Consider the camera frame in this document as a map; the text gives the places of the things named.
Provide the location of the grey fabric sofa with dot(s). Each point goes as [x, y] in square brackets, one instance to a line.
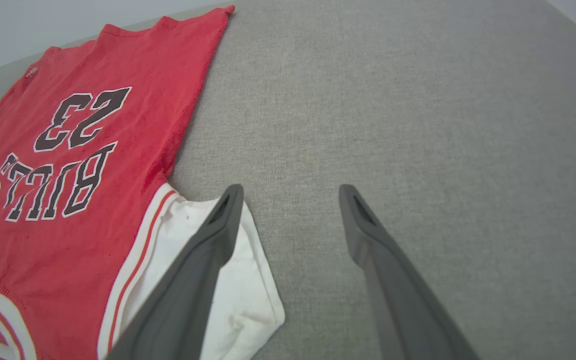
[418, 125]

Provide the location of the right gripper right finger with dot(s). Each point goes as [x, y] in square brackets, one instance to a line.
[398, 300]

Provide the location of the red basketball jersey white trim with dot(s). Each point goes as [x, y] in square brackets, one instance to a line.
[83, 210]

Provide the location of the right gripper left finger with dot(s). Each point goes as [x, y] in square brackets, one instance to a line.
[183, 300]

